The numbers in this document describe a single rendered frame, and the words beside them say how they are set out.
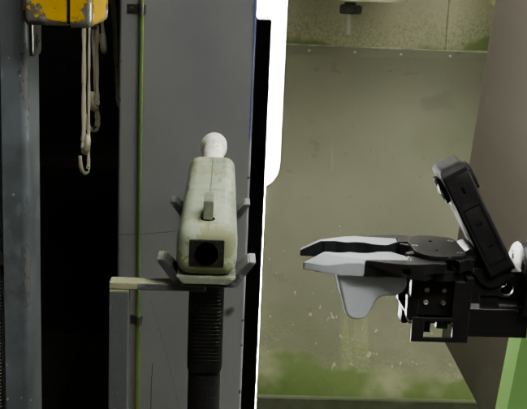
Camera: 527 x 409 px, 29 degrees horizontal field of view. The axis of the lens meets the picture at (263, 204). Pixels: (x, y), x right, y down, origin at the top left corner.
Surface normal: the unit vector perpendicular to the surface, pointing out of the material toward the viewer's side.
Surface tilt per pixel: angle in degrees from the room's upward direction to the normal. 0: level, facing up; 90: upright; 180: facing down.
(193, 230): 45
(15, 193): 90
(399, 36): 90
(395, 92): 57
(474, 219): 90
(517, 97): 90
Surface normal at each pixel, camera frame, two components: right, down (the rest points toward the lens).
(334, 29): 0.04, 0.23
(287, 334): 0.05, -0.33
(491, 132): -0.99, 0.00
